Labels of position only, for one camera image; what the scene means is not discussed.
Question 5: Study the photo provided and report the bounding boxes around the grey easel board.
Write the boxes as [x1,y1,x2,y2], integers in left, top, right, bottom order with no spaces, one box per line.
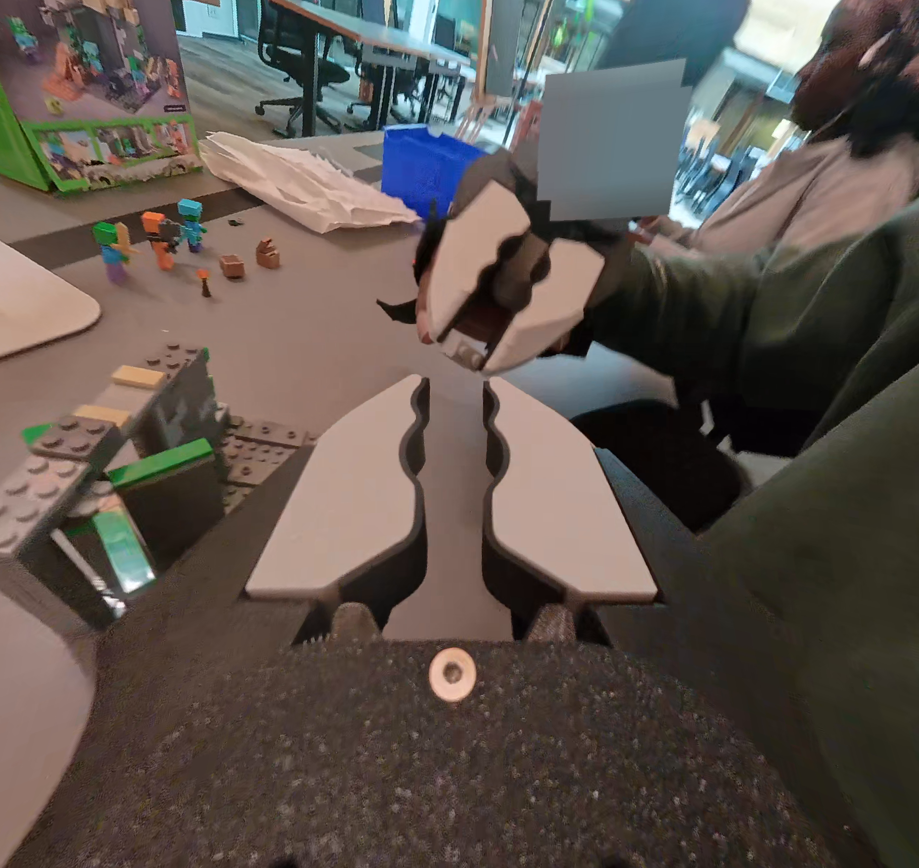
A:
[459,0,531,144]

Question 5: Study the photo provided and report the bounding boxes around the orange toy minifigure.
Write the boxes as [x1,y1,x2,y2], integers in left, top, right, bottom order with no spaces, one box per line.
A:
[141,212,180,272]

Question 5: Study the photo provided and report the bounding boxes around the white crumpled paper bag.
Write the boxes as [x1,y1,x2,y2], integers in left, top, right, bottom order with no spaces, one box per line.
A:
[197,131,422,235]

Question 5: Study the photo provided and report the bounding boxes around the person's black pants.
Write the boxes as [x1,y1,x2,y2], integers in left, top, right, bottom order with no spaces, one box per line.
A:
[571,400,748,533]

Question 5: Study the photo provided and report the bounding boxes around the blue plastic bin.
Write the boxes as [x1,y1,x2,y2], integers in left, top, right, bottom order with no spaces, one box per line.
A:
[381,124,491,224]

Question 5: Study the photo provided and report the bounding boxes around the cyan toy minifigure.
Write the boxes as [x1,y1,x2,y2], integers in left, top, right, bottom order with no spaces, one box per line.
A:
[177,198,209,254]

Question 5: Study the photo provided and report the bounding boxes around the green toy minifigure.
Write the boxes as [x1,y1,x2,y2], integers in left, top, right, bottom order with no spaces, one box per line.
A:
[92,221,139,285]

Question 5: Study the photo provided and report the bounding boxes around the person's right forearm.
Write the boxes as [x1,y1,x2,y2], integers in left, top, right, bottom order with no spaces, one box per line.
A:
[571,216,919,413]

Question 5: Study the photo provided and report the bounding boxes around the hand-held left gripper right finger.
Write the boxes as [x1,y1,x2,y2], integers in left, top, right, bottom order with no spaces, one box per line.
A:
[482,378,660,628]

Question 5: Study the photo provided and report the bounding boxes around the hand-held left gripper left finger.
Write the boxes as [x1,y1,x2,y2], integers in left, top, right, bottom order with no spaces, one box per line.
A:
[246,374,430,628]

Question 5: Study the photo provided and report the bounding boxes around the person's green sweater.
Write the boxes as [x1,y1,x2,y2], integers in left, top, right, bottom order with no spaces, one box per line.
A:
[695,362,919,868]

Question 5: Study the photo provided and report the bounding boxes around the grey and green brick build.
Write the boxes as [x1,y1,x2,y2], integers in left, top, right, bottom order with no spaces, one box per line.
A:
[0,343,318,628]

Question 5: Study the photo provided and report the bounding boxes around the printed building set box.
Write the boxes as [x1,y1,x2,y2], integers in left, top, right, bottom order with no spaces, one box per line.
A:
[0,0,203,196]

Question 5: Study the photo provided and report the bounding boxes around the person's right hand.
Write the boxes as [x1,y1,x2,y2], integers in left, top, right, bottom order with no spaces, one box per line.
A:
[416,264,514,346]

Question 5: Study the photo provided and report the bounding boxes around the white rounded board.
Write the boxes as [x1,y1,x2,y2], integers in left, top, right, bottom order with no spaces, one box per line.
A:
[0,240,102,360]
[0,591,96,868]

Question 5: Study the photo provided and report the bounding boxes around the long wooden office table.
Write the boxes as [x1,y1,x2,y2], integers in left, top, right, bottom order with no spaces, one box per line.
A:
[251,0,475,138]

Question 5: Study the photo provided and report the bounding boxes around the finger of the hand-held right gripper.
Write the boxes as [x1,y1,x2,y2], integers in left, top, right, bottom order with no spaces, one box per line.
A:
[416,182,534,344]
[482,240,607,375]

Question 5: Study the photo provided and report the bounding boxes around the black office chair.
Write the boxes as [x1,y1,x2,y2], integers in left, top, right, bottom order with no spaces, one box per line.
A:
[253,0,353,139]
[347,0,404,121]

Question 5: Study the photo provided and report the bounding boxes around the large black panel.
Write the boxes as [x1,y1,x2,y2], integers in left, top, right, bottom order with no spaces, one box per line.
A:
[594,0,752,88]

